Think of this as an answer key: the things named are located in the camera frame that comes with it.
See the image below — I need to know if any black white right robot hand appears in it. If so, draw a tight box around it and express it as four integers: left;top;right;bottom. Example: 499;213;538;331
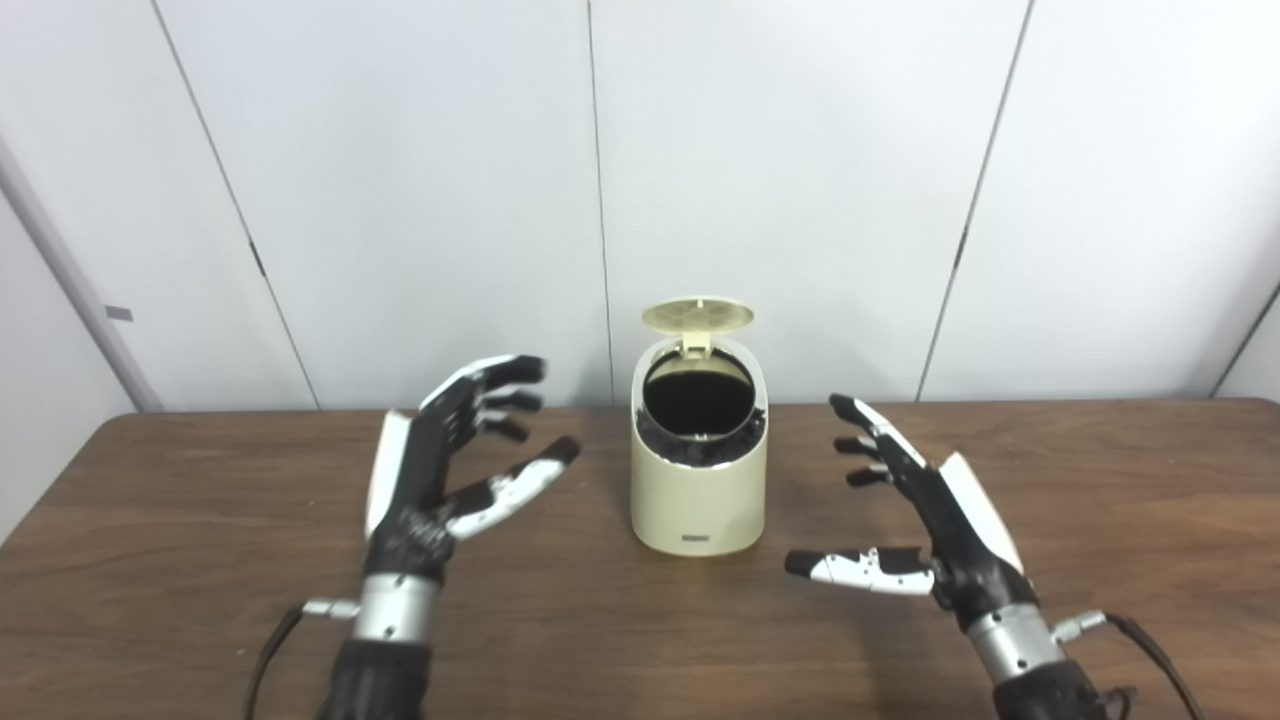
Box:
784;393;1039;631

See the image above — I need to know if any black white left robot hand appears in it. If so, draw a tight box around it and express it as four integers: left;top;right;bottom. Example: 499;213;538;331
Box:
362;354;582;581

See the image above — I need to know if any cream-colored round bin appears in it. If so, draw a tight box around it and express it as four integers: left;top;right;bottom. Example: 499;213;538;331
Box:
630;335;769;557

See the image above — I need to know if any cream round bin lid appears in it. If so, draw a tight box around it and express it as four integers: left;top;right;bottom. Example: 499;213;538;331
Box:
641;296;755;358

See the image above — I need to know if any black bin liner bag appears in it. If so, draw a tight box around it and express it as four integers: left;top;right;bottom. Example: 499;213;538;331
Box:
636;350;766;469

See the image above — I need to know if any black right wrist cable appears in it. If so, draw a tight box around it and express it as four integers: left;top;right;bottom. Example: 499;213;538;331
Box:
1050;610;1206;720

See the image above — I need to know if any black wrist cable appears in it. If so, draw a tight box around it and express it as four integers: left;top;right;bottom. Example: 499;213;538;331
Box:
243;598;361;720
1050;610;1206;720

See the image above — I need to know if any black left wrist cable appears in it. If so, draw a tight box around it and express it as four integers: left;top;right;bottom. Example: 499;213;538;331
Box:
243;598;361;720

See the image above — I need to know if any grey wall corner post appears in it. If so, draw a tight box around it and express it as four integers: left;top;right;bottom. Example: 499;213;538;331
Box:
0;135;164;413

